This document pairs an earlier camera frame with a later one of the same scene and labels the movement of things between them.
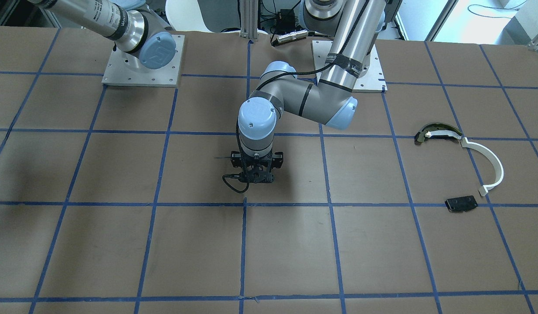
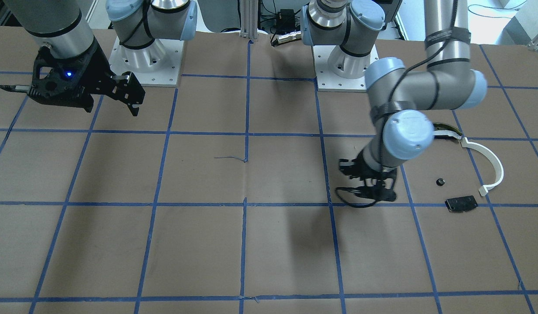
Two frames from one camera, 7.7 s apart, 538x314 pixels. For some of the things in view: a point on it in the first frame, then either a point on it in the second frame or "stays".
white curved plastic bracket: (482, 191) stays
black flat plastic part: (461, 203) stays
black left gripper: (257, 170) → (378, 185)
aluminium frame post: (249, 9) stays
